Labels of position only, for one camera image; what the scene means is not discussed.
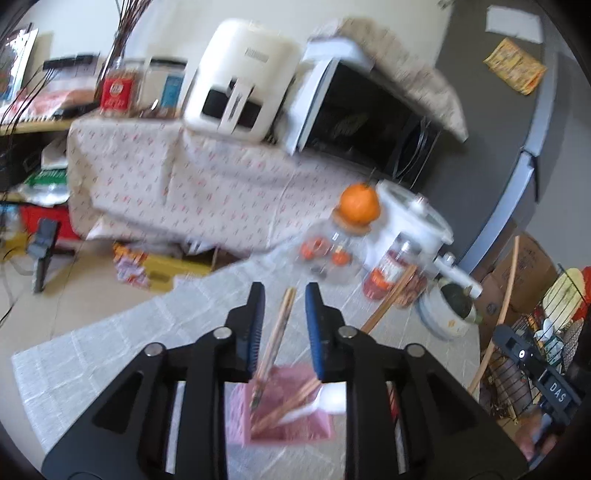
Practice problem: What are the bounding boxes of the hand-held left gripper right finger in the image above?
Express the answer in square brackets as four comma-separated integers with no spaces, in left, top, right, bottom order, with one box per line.
[304,281,528,480]

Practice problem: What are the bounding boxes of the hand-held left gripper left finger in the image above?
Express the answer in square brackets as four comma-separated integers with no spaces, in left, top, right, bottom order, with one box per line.
[41,281,267,480]

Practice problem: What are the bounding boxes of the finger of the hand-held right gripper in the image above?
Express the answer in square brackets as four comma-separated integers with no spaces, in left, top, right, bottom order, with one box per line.
[491,324,548,376]

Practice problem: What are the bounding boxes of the wooden chopstick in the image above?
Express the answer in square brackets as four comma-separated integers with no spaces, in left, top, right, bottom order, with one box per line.
[252,288,293,409]
[360,265,414,334]
[365,268,419,335]
[252,385,321,435]
[256,288,297,407]
[252,379,319,430]

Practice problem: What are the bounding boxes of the pink utensil holder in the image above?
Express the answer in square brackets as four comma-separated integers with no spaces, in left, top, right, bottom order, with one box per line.
[225,362,348,446]

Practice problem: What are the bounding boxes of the person's right hand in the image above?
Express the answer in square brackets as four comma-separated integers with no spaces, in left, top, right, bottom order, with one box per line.
[516,411,559,462]

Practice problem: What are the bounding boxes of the curved wooden stick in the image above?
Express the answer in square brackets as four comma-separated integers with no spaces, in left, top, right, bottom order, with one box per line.
[466,235,521,398]

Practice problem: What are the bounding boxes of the cardboard box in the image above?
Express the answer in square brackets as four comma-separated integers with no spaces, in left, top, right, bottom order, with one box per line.
[471,231,561,334]

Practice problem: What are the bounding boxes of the green pumpkin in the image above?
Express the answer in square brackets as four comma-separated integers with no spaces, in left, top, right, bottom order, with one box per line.
[438,281,477,322]

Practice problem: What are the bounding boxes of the glass jar with cork lid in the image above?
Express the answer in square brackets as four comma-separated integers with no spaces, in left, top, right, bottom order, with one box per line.
[299,216,372,285]

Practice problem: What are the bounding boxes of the stack of white bowls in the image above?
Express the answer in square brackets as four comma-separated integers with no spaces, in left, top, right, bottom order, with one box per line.
[417,282,479,343]

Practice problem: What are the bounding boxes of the white plastic spoon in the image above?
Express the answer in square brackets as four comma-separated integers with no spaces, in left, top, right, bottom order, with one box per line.
[281,385,347,423]

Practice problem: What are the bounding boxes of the red snack plastic jar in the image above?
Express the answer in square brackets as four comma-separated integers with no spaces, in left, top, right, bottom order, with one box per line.
[361,234,422,302]

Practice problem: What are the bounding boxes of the yellow box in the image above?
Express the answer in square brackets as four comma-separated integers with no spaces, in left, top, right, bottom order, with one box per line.
[144,253,214,292]

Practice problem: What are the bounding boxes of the grey patterned table cloth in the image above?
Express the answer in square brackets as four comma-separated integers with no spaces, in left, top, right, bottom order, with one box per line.
[11,251,482,464]

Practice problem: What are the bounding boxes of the orange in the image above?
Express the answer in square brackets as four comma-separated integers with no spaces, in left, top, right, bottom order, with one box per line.
[338,182,382,227]

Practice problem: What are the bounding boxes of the colourful snack packet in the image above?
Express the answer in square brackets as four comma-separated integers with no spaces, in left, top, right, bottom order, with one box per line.
[112,241,149,290]

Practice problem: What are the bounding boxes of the white rice cooker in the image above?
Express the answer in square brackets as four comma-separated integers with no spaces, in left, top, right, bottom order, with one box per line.
[369,180,455,278]

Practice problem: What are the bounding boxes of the floral tablecloth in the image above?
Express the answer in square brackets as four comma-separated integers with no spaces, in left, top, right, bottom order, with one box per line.
[67,113,386,254]

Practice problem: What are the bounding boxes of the grey refrigerator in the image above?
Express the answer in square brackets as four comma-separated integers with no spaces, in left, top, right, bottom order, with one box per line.
[461,46,575,280]

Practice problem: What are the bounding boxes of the black microwave oven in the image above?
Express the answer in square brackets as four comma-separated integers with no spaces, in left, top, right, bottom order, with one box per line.
[283,58,445,191]

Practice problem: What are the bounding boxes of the black tripod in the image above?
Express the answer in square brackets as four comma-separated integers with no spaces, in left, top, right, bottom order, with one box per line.
[28,218,62,295]

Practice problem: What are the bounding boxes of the red box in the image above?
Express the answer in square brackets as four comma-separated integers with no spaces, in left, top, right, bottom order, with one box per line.
[17,205,78,244]

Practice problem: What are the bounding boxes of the white air fryer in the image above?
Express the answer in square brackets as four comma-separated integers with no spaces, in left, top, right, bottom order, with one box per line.
[184,18,304,142]

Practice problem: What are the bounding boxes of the blue label jar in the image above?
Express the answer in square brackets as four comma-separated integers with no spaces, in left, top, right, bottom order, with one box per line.
[142,56,188,117]

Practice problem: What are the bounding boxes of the green packet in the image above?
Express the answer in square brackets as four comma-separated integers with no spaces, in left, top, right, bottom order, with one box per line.
[22,167,71,195]

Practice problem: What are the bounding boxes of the red label jar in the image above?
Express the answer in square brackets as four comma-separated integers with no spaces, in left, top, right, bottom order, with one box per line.
[98,58,145,114]

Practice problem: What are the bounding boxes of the white box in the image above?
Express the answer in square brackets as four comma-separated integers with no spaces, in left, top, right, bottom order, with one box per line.
[301,36,371,66]

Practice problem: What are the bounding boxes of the yellow paper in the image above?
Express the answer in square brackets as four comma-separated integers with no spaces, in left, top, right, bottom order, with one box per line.
[483,38,548,96]

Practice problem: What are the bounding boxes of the wooden shelf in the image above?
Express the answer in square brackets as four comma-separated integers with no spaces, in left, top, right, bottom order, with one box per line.
[0,116,77,137]

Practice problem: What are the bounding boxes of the white paper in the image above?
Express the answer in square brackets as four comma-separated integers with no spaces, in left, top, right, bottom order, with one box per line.
[485,6,546,45]

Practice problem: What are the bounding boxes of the dried twigs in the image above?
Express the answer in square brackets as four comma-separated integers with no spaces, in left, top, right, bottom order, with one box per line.
[0,0,155,137]

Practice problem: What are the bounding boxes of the black wire rack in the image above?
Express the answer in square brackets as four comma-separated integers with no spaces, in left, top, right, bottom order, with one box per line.
[479,264,591,423]

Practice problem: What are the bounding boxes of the white appliance handle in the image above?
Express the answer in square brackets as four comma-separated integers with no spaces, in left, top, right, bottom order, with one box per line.
[431,251,484,298]

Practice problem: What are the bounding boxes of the dried fruit ring jar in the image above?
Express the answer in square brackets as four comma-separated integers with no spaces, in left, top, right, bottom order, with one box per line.
[399,272,429,309]

